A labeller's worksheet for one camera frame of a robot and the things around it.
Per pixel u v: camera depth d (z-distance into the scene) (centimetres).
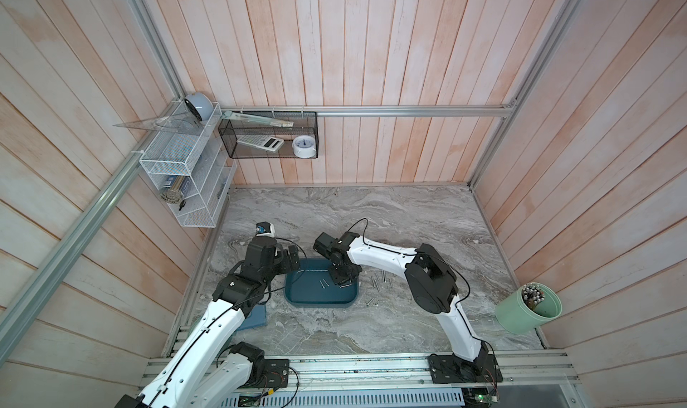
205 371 45
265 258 59
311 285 90
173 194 76
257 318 82
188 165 69
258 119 91
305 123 95
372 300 88
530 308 71
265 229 67
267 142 98
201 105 84
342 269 80
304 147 94
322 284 90
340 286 89
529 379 75
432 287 53
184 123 87
